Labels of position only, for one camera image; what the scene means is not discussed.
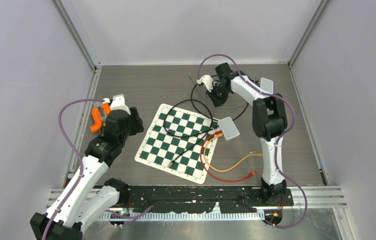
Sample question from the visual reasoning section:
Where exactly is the grey ethernet cable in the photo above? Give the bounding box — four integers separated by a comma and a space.
187, 72, 248, 110

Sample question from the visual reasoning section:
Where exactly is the white switch box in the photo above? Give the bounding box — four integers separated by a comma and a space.
217, 116, 240, 141
260, 77, 274, 94

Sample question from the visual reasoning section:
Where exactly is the blue ethernet cable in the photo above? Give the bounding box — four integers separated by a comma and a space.
240, 73, 262, 84

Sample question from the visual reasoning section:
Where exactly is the yellow ethernet cable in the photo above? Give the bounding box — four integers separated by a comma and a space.
203, 132, 264, 173

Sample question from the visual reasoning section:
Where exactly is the red ethernet cable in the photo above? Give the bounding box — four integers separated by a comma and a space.
200, 130, 258, 184

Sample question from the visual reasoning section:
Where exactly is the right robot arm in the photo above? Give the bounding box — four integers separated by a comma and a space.
205, 63, 288, 205

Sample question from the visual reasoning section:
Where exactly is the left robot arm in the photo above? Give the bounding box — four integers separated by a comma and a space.
30, 107, 144, 240

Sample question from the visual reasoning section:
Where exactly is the orange toy on grey plate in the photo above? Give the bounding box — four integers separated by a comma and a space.
90, 98, 111, 134

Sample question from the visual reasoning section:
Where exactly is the green white chessboard mat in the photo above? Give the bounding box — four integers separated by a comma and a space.
134, 103, 219, 184

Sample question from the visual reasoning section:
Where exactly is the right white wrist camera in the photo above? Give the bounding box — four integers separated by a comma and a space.
196, 74, 214, 92

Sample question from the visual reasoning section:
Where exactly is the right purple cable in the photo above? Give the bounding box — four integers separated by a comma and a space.
197, 54, 308, 230

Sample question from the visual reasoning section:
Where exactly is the purple cable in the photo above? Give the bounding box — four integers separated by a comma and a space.
197, 54, 308, 230
41, 98, 154, 240

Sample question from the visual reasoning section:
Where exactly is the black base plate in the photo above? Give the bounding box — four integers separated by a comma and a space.
115, 185, 294, 214

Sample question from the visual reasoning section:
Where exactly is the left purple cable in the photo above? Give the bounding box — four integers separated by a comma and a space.
41, 98, 154, 240

